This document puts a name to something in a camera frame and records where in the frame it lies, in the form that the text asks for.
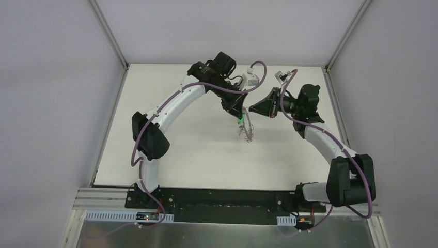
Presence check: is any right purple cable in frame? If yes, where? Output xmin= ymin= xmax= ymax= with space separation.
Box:
xmin=279 ymin=69 xmax=373 ymax=237

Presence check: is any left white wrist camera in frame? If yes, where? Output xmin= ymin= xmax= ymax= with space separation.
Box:
xmin=240 ymin=67 xmax=260 ymax=90

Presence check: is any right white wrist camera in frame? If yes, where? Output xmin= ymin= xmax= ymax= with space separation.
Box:
xmin=275 ymin=71 xmax=293 ymax=85

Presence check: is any left white cable duct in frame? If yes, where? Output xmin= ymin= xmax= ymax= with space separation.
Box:
xmin=85 ymin=210 xmax=174 ymax=223

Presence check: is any green headed key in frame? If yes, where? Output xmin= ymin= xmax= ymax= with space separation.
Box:
xmin=237 ymin=115 xmax=244 ymax=125

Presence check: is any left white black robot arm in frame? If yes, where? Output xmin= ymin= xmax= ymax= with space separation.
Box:
xmin=131 ymin=52 xmax=247 ymax=209

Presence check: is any white cable duct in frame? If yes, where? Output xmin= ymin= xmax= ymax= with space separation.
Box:
xmin=276 ymin=215 xmax=296 ymax=226
xmin=85 ymin=210 xmax=174 ymax=223

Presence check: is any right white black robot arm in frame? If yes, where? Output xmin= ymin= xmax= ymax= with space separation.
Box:
xmin=249 ymin=84 xmax=376 ymax=212

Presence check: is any right white cable duct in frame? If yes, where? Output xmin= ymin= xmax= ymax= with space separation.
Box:
xmin=276 ymin=215 xmax=296 ymax=226

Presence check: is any aluminium frame rail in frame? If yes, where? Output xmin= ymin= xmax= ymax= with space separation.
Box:
xmin=73 ymin=188 xmax=382 ymax=217

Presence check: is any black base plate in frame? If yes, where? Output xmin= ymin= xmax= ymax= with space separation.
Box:
xmin=125 ymin=184 xmax=326 ymax=227

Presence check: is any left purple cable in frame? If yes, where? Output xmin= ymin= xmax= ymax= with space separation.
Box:
xmin=131 ymin=60 xmax=268 ymax=229

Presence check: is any purple cable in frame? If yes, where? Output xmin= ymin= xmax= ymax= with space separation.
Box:
xmin=279 ymin=69 xmax=373 ymax=237
xmin=131 ymin=60 xmax=268 ymax=229

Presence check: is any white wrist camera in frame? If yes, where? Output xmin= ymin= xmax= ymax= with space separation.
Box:
xmin=240 ymin=67 xmax=260 ymax=90
xmin=275 ymin=71 xmax=293 ymax=85

